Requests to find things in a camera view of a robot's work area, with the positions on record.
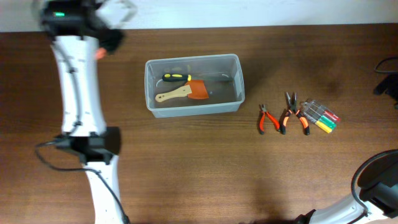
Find orange toothed bar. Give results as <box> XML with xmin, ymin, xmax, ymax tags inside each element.
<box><xmin>95</xmin><ymin>47</ymin><xmax>108</xmax><ymax>60</ymax></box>

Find clear screwdriver set case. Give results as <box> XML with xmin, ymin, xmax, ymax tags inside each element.
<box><xmin>301</xmin><ymin>100</ymin><xmax>341</xmax><ymax>134</ymax></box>

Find metal file black yellow handle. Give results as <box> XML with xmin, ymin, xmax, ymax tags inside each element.
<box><xmin>162</xmin><ymin>73</ymin><xmax>233</xmax><ymax>83</ymax></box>

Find orange black needle nose pliers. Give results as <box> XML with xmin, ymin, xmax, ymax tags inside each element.
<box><xmin>279</xmin><ymin>92</ymin><xmax>310</xmax><ymax>136</ymax></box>

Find orange scraper wooden handle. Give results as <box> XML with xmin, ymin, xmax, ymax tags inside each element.
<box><xmin>155</xmin><ymin>80</ymin><xmax>209</xmax><ymax>103</ymax></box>

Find small red handled pliers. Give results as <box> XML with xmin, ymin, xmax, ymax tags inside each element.
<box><xmin>258</xmin><ymin>103</ymin><xmax>281</xmax><ymax>135</ymax></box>

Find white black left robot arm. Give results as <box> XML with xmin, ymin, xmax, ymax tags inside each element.
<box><xmin>32</xmin><ymin>0</ymin><xmax>137</xmax><ymax>223</ymax></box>

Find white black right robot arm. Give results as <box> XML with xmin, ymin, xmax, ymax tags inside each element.
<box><xmin>294</xmin><ymin>149</ymin><xmax>397</xmax><ymax>224</ymax></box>

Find clear plastic container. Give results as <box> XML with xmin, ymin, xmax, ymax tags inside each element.
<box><xmin>145</xmin><ymin>54</ymin><xmax>245</xmax><ymax>118</ymax></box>

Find red screwdriver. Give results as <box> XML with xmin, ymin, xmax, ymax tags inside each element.
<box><xmin>314</xmin><ymin>102</ymin><xmax>341</xmax><ymax>123</ymax></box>

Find green screwdriver lower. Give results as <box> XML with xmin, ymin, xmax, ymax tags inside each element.
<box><xmin>307</xmin><ymin>109</ymin><xmax>336</xmax><ymax>133</ymax></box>

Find green screwdriver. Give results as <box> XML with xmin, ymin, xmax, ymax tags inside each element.
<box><xmin>307</xmin><ymin>109</ymin><xmax>336</xmax><ymax>133</ymax></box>
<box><xmin>311</xmin><ymin>106</ymin><xmax>336</xmax><ymax>129</ymax></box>

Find green screwdriver upper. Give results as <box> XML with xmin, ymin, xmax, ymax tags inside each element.
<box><xmin>311</xmin><ymin>106</ymin><xmax>336</xmax><ymax>129</ymax></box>

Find yellow screwdriver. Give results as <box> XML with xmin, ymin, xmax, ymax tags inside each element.
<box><xmin>304</xmin><ymin>113</ymin><xmax>332</xmax><ymax>133</ymax></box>

